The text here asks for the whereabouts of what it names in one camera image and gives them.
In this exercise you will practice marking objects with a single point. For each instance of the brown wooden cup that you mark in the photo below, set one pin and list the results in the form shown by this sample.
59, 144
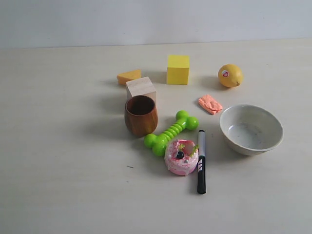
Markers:
140, 115

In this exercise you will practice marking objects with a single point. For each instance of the black white marker pen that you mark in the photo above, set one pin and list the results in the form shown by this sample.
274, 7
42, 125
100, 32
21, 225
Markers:
201, 175

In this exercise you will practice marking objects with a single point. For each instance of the pink toy meat piece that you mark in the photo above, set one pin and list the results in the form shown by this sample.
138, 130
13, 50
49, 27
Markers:
209, 104

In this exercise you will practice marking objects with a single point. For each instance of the yellow lemon with sticker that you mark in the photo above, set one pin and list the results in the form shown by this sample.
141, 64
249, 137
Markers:
230, 75

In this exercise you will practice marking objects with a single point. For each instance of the orange cheese wedge toy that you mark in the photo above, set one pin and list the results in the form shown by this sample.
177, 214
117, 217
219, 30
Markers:
122, 78

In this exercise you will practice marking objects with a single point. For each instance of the pink frosted donut toy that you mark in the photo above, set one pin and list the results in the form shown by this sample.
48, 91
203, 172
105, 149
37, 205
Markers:
181, 157

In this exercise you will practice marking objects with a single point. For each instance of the green bone chew toy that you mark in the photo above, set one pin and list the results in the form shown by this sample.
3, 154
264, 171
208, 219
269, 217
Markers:
158, 143

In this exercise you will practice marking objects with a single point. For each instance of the yellow cube block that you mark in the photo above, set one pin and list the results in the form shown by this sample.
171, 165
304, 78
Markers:
178, 69

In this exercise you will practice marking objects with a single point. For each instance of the white ceramic bowl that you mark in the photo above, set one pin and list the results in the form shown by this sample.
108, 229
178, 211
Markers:
250, 130

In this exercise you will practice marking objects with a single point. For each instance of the light wooden cube block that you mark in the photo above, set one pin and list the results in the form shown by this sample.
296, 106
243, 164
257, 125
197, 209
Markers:
141, 86

